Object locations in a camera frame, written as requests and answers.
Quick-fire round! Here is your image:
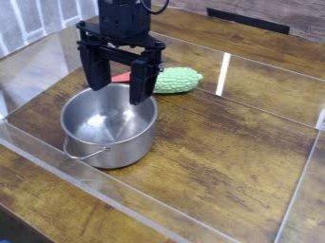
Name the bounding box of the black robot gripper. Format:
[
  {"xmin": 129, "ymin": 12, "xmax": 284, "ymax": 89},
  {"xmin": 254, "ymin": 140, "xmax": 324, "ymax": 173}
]
[{"xmin": 76, "ymin": 0, "xmax": 166, "ymax": 105}]

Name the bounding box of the stainless steel pot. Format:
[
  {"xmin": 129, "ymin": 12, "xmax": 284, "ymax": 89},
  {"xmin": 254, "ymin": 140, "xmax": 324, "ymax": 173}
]
[{"xmin": 60, "ymin": 83, "xmax": 158, "ymax": 169}]

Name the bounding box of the pink red spoon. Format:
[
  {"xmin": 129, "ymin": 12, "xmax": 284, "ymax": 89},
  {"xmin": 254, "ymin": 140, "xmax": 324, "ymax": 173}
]
[{"xmin": 113, "ymin": 72, "xmax": 131, "ymax": 83}]

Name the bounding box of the green bumpy toy gourd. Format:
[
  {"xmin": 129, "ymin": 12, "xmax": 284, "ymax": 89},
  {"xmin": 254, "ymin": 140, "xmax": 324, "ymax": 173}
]
[{"xmin": 154, "ymin": 67, "xmax": 203, "ymax": 94}]

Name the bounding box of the black cable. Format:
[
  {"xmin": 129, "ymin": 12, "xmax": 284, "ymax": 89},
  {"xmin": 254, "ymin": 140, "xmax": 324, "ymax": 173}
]
[{"xmin": 138, "ymin": 0, "xmax": 171, "ymax": 15}]

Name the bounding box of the black strip on wall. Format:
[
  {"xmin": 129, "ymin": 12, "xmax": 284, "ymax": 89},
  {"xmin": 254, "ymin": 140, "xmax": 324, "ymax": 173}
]
[{"xmin": 206, "ymin": 8, "xmax": 289, "ymax": 35}]

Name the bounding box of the clear acrylic enclosure wall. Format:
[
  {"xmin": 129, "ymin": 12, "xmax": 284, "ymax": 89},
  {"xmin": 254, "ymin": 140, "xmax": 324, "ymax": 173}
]
[{"xmin": 0, "ymin": 28, "xmax": 325, "ymax": 243}]

